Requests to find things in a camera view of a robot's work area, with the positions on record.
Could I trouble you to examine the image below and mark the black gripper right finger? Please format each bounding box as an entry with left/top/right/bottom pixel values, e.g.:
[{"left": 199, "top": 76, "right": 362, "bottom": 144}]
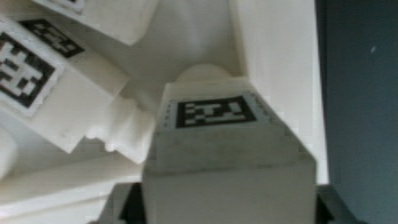
[{"left": 314, "top": 185, "right": 364, "bottom": 224}]

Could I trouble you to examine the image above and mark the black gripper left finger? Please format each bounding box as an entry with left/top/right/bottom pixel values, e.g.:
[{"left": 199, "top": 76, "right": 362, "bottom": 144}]
[{"left": 87, "top": 183, "right": 144, "bottom": 224}]

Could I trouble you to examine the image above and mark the white leg with tag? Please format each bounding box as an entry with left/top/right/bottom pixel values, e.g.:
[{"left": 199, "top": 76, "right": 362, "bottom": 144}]
[{"left": 142, "top": 64, "right": 316, "bottom": 224}]

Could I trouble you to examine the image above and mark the white square tabletop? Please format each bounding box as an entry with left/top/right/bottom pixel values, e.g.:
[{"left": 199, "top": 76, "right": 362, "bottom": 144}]
[{"left": 0, "top": 0, "right": 327, "bottom": 224}]

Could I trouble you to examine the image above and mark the white leg on tabletop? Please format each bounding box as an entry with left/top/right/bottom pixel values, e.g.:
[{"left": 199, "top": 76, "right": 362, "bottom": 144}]
[{"left": 0, "top": 14, "right": 128, "bottom": 151}]

